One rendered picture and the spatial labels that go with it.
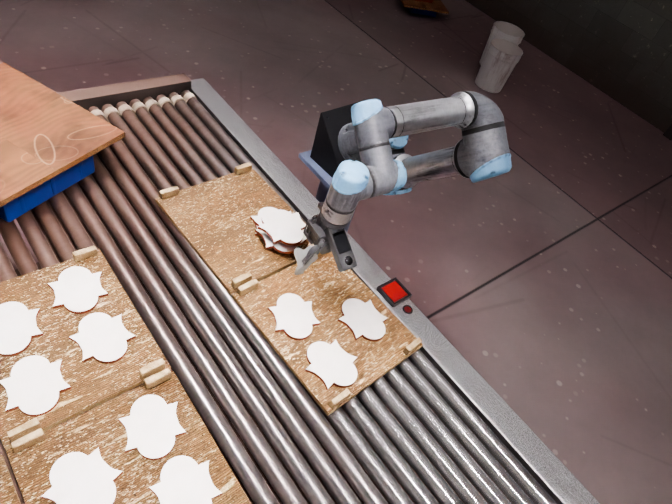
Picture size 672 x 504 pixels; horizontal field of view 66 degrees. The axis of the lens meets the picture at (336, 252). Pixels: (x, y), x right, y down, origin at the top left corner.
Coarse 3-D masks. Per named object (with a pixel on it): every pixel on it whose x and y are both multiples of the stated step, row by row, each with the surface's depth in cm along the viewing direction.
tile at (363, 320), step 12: (348, 300) 145; (360, 300) 146; (348, 312) 143; (360, 312) 144; (372, 312) 145; (348, 324) 140; (360, 324) 141; (372, 324) 142; (360, 336) 139; (372, 336) 139
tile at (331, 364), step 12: (312, 348) 132; (324, 348) 133; (336, 348) 134; (312, 360) 130; (324, 360) 131; (336, 360) 132; (348, 360) 132; (312, 372) 128; (324, 372) 129; (336, 372) 129; (348, 372) 130; (324, 384) 127; (336, 384) 127; (348, 384) 128
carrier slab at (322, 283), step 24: (312, 264) 153; (264, 288) 143; (288, 288) 145; (312, 288) 147; (336, 288) 149; (360, 288) 151; (264, 312) 138; (336, 312) 143; (384, 312) 147; (264, 336) 134; (312, 336) 136; (336, 336) 138; (384, 336) 141; (408, 336) 143; (288, 360) 130; (360, 360) 135; (384, 360) 136; (312, 384) 127; (360, 384) 130; (336, 408) 125
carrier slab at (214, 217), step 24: (192, 192) 161; (216, 192) 164; (240, 192) 166; (264, 192) 169; (168, 216) 153; (192, 216) 155; (216, 216) 157; (240, 216) 159; (192, 240) 148; (216, 240) 151; (240, 240) 153; (216, 264) 145; (240, 264) 147; (264, 264) 149; (288, 264) 151
